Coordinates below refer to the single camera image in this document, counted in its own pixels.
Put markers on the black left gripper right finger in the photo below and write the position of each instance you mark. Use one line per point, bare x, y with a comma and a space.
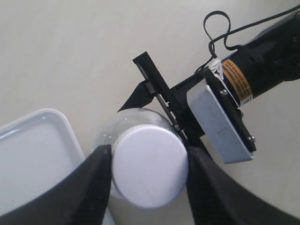
216, 199

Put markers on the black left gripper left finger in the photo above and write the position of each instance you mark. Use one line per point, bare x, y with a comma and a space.
80, 199

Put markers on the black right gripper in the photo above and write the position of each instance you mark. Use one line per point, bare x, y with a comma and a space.
173, 100

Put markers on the clear plastic water bottle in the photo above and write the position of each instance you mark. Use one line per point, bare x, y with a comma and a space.
124, 120

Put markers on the white bottle cap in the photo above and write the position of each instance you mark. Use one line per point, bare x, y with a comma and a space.
149, 166

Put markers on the white plastic tray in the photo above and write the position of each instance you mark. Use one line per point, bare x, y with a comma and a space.
37, 152

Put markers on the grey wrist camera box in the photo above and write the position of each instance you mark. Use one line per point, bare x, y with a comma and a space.
211, 105

